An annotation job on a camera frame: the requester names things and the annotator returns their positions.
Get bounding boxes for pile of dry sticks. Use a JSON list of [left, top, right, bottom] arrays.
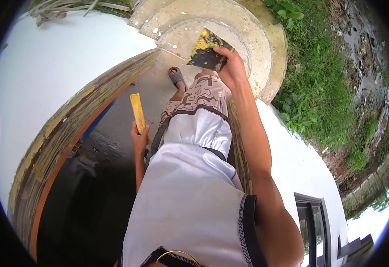
[[27, 0, 132, 28]]

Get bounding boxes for person's legs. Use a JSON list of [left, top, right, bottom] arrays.
[[159, 66, 232, 128]]

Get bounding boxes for dark framed window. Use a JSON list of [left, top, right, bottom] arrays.
[[294, 192, 332, 267]]

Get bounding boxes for yellow putty scraper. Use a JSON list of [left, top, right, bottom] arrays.
[[129, 93, 151, 146]]

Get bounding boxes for grey garden fence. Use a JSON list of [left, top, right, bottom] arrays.
[[342, 146, 389, 219]]

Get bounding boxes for grey roof edge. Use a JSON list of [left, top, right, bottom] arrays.
[[337, 234, 375, 265]]

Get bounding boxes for person's body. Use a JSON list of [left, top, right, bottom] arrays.
[[114, 103, 305, 267]]

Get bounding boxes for worn wooden door frame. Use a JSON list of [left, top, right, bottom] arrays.
[[7, 48, 254, 263]]

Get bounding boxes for round concrete steps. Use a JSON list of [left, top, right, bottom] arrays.
[[127, 0, 288, 105]]

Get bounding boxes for green leafy plant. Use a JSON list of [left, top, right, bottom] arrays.
[[264, 0, 305, 28]]

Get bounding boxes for person's right hand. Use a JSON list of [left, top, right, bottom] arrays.
[[213, 46, 249, 93]]

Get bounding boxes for black yellow-stained putty plate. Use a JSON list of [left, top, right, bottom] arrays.
[[186, 28, 236, 73]]

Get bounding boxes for person's left hand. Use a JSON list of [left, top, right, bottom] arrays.
[[130, 120, 151, 151]]

